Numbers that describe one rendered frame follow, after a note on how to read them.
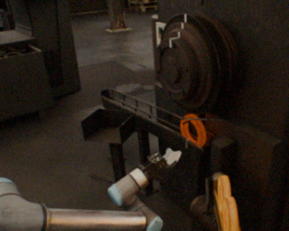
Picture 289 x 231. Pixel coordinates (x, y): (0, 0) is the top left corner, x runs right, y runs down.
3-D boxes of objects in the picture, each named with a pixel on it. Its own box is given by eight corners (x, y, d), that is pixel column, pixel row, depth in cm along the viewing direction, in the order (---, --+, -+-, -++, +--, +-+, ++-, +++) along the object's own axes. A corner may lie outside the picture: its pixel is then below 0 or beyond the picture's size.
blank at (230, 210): (232, 189, 119) (223, 189, 119) (239, 214, 105) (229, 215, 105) (230, 221, 125) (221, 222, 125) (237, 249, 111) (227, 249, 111)
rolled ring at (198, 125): (201, 123, 155) (206, 121, 157) (179, 110, 168) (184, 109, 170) (201, 154, 165) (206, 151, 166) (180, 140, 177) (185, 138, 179)
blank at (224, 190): (226, 168, 133) (218, 169, 133) (232, 188, 119) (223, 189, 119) (224, 198, 140) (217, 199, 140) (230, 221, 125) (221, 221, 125)
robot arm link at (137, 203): (136, 228, 142) (126, 212, 134) (123, 215, 150) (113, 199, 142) (152, 214, 146) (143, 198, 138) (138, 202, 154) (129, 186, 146)
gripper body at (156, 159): (165, 156, 140) (144, 172, 135) (171, 169, 145) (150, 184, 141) (156, 149, 145) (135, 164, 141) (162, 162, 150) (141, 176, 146)
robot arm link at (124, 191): (111, 200, 142) (102, 186, 135) (133, 183, 146) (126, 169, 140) (121, 212, 136) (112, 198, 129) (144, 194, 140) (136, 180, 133)
